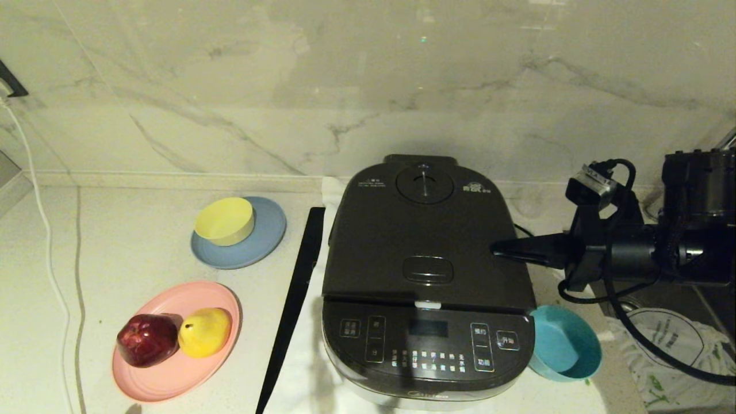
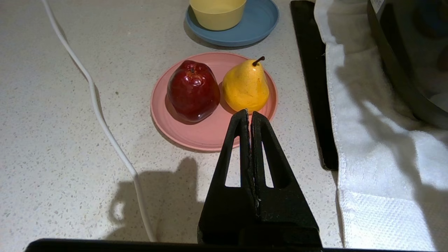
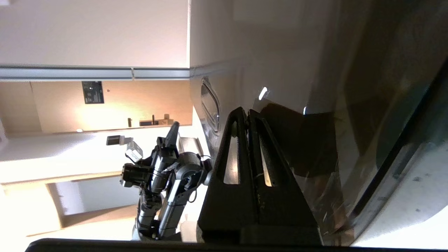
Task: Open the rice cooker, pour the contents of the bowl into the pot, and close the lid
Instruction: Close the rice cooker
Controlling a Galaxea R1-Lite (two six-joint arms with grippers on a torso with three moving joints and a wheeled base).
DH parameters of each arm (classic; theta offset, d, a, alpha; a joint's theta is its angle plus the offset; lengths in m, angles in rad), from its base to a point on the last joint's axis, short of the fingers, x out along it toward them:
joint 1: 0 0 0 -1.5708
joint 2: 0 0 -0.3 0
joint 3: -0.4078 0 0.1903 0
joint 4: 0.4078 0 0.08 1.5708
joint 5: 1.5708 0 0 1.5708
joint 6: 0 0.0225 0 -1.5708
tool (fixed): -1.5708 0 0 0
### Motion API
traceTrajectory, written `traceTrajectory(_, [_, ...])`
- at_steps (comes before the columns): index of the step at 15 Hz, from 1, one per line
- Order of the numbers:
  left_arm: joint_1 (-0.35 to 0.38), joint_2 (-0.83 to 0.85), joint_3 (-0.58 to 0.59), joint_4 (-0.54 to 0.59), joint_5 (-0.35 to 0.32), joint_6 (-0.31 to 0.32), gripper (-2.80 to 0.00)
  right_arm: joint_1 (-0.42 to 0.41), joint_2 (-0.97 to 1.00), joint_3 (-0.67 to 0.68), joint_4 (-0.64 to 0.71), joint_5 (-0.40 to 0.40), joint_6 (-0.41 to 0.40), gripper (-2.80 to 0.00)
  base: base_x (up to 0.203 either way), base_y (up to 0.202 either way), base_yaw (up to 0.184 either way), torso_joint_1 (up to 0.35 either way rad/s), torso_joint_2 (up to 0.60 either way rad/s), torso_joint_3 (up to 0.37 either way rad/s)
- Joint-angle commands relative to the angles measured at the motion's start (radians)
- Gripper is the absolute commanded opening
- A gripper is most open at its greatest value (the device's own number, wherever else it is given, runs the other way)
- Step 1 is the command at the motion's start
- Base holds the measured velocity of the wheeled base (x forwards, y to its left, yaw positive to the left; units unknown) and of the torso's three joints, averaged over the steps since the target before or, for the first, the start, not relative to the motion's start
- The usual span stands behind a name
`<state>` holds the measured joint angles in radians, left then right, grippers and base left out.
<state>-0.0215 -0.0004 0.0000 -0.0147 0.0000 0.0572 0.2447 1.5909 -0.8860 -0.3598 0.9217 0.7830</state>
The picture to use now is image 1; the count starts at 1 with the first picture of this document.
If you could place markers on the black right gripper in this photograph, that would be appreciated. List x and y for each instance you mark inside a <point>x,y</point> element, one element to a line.
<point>592,247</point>

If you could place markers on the teal bowl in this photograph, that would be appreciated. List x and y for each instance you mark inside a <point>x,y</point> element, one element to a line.
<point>558,342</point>

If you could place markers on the black rice cooker lid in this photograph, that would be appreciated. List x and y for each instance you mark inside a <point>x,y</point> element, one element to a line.
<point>425,241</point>

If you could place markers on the yellow bowl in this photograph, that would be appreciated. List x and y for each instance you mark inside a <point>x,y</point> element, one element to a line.
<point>224,221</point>

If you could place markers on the steel sink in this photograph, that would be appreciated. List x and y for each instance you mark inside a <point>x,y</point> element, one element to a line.
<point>713,299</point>

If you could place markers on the white plastic bag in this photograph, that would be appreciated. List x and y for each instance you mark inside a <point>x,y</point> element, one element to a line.
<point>678,379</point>

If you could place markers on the black flat mat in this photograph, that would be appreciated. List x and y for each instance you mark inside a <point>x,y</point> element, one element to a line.
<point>296,299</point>

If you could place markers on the blue plate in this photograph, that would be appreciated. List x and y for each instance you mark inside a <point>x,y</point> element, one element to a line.
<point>267,236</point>

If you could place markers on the yellow pear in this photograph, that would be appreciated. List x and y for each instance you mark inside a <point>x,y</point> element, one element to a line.
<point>205,332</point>

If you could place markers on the pink plate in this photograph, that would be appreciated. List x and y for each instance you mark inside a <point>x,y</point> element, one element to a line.
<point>172,379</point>

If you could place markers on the dark red apple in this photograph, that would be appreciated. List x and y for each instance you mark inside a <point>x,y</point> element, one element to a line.
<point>148,340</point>

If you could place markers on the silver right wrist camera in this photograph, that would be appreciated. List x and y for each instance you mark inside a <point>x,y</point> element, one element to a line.
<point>592,183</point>

